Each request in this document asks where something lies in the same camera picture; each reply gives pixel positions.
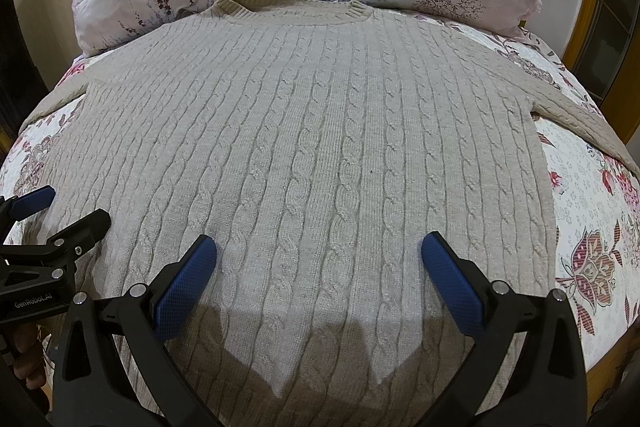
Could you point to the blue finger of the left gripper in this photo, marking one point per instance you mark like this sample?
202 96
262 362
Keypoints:
27 205
72 242

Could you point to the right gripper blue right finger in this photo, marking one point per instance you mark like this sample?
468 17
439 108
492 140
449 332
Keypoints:
548 385

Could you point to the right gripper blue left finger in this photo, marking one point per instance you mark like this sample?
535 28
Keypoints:
113 367

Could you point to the beige cable-knit sweater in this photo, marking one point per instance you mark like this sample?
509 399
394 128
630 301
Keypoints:
317 143

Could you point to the person's left hand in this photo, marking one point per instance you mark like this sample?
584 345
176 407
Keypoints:
29 365

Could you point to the white floral bed sheet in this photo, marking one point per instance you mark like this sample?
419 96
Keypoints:
596 198

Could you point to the wooden framed door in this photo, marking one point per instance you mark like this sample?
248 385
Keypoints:
603 54

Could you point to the wooden bed frame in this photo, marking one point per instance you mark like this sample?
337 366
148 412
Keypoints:
606 374

